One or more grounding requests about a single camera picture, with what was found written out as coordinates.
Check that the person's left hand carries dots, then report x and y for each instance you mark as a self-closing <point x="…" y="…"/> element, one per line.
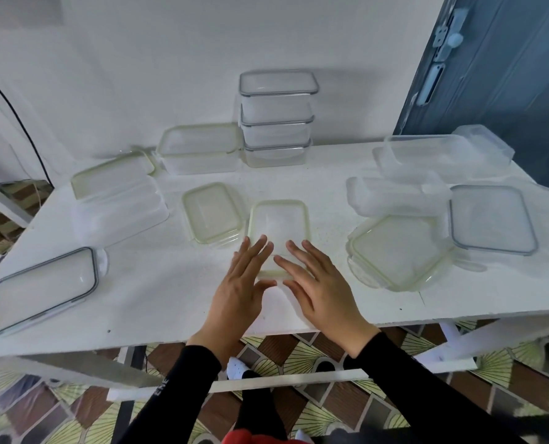
<point x="235" y="309"/>

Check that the person's right hand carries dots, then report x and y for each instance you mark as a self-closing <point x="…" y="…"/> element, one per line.
<point x="330" y="309"/>

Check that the square green-rimmed clear lid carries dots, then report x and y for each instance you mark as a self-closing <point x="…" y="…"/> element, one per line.
<point x="399" y="249"/>

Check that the small green-rimmed clear lid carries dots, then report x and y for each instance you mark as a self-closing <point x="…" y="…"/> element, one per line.
<point x="212" y="212"/>

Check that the medium clear food container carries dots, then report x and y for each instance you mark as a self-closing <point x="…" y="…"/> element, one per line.
<point x="276" y="108"/>
<point x="274" y="159"/>
<point x="394" y="198"/>
<point x="276" y="134"/>

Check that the large clear food container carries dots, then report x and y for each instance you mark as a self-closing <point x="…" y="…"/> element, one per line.
<point x="121" y="217"/>

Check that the green-lidded container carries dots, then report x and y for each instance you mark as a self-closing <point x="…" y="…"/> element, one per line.
<point x="198" y="165"/>

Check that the medium grey-rimmed clear lid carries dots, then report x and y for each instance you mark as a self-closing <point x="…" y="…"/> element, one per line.
<point x="276" y="147"/>
<point x="276" y="122"/>

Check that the large green-rimmed clear lid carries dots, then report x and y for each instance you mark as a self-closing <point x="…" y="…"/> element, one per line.
<point x="112" y="175"/>

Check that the large grey-rimmed clear lid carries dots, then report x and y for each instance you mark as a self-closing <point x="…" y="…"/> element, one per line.
<point x="492" y="219"/>
<point x="40" y="291"/>
<point x="279" y="82"/>

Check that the person's right forearm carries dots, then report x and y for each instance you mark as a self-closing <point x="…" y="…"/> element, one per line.
<point x="422" y="397"/>

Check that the person's left forearm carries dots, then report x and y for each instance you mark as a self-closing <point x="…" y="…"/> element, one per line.
<point x="172" y="402"/>

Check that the white table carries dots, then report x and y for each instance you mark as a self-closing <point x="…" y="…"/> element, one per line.
<point x="163" y="282"/>

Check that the black trousers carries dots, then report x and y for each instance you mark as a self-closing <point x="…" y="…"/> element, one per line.
<point x="260" y="406"/>

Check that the red garment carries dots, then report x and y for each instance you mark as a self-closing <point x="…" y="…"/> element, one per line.
<point x="256" y="439"/>

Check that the blue-grey door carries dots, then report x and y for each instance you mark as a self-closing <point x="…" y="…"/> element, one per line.
<point x="510" y="97"/>

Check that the light blue door latch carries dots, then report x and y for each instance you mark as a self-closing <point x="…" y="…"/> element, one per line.
<point x="450" y="36"/>

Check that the white door frame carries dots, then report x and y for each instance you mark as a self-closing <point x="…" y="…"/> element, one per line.
<point x="1" y="203"/>

